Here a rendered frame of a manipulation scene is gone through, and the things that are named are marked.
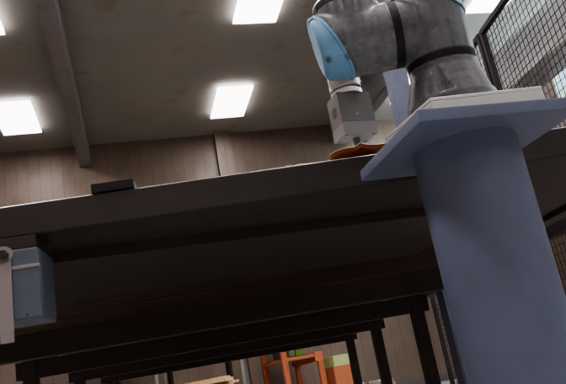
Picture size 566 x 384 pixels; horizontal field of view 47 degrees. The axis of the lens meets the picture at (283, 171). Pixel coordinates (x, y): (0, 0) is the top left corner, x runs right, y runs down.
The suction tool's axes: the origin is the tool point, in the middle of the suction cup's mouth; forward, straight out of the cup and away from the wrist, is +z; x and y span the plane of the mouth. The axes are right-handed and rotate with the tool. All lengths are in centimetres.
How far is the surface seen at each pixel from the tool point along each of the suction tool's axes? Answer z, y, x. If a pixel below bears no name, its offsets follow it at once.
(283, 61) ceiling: -433, -288, -743
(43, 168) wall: -397, 84, -1068
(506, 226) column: 29, 5, 49
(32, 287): 23, 71, 10
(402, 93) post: -88, -110, -151
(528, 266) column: 36, 3, 49
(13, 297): 24, 74, 9
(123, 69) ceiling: -432, -41, -763
